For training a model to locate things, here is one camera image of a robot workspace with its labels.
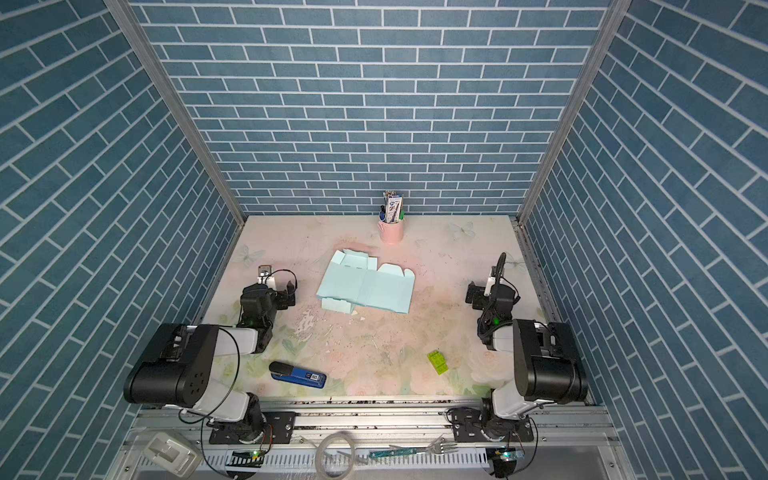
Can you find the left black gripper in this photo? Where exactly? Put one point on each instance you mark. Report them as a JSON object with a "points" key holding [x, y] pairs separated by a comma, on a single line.
{"points": [[283, 297]]}

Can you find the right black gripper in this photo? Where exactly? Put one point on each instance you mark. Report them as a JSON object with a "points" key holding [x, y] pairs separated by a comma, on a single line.
{"points": [[475, 294]]}

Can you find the light blue paper box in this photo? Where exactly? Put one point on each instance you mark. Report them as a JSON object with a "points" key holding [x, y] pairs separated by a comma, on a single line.
{"points": [[356, 279]]}

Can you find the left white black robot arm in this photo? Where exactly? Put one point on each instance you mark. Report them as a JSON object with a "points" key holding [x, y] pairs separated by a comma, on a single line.
{"points": [[175, 369]]}

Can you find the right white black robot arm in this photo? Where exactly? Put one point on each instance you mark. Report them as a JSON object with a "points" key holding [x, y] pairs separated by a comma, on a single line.
{"points": [[542, 358]]}

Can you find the blue black stapler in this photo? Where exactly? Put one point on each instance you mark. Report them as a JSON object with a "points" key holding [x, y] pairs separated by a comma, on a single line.
{"points": [[287, 373]]}

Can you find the green plastic block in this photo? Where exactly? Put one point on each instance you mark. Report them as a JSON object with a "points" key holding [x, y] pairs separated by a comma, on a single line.
{"points": [[438, 362]]}

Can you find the pink pen holder cup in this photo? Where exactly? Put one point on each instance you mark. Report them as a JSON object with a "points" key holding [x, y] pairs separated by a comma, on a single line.
{"points": [[391, 233]]}

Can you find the metal fork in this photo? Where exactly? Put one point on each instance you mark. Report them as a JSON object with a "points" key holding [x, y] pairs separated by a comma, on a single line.
{"points": [[439, 446]]}

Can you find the white plastic holder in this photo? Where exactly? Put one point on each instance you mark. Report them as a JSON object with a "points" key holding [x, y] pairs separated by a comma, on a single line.
{"points": [[173, 454]]}

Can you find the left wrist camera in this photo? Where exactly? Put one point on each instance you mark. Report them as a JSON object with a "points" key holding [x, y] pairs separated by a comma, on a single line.
{"points": [[265, 276]]}

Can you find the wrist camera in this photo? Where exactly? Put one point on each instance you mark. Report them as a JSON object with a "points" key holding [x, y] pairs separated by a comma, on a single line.
{"points": [[496, 274], [265, 276]]}

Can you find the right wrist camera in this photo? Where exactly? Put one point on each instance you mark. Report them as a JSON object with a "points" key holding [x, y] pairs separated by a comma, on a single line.
{"points": [[496, 274]]}

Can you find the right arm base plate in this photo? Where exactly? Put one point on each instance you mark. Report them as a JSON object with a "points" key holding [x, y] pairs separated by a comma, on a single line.
{"points": [[469, 425]]}

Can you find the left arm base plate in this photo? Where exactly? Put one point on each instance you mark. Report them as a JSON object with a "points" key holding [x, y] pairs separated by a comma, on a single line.
{"points": [[265, 428]]}

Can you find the aluminium frame rail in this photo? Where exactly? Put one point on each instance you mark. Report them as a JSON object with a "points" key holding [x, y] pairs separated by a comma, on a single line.
{"points": [[334, 437]]}

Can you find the green handled tool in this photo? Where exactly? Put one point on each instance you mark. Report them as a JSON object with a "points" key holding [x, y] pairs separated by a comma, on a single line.
{"points": [[390, 453]]}

